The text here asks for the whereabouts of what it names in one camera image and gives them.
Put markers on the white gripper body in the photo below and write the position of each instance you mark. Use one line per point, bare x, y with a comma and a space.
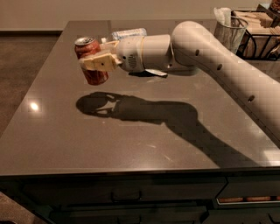
129, 52

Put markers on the red coke can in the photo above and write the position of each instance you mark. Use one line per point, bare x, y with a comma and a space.
86, 48

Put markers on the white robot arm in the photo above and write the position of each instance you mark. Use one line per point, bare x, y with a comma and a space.
191, 44

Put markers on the clear plastic water bottle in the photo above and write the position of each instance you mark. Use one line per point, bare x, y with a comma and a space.
117, 35

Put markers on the green chip bag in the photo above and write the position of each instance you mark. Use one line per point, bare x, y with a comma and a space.
157, 72

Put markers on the white napkins in cup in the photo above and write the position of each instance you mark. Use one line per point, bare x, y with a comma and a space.
223, 15

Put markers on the metal mesh cup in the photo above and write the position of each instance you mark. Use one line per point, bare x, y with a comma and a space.
230, 33

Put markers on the dark upper left drawer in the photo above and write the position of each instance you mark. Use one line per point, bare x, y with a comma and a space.
128, 190

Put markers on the dark drawer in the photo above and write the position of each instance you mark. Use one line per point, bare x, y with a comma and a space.
128, 190
254, 186
147, 215

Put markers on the dark lower left drawer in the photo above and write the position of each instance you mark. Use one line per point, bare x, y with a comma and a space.
147, 215

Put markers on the dark upper right drawer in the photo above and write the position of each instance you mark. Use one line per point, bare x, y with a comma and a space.
254, 186

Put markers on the black wire snack rack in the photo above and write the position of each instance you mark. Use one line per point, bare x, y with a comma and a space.
261, 40

